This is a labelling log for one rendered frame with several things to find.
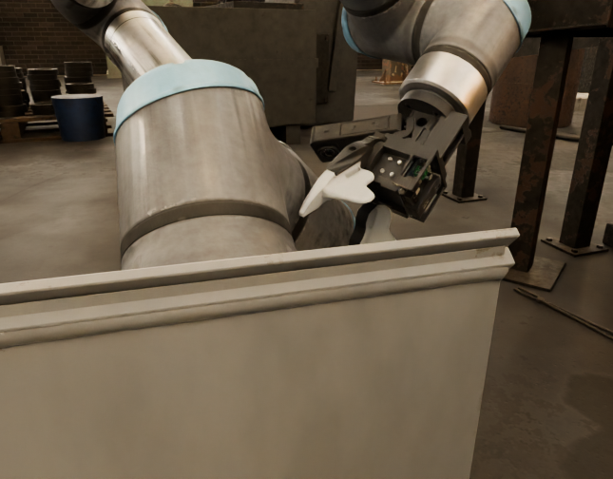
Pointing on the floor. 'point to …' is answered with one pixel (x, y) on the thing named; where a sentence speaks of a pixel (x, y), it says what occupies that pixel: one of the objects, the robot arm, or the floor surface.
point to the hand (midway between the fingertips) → (320, 247)
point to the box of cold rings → (257, 55)
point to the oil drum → (515, 79)
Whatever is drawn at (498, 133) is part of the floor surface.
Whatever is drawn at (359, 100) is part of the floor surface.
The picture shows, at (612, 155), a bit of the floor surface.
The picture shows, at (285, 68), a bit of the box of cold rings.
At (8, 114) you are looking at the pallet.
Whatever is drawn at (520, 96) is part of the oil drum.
